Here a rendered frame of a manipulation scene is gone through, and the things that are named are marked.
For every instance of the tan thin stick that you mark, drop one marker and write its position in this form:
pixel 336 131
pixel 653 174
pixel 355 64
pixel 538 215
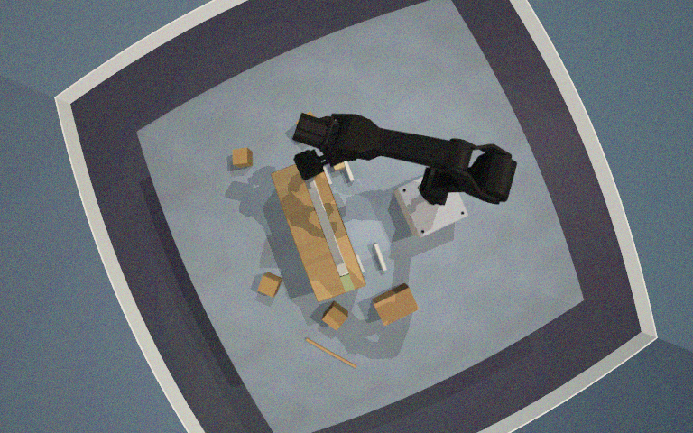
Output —
pixel 331 353

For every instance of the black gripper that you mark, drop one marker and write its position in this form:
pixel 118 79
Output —
pixel 309 163

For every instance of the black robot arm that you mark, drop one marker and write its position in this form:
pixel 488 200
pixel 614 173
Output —
pixel 348 137

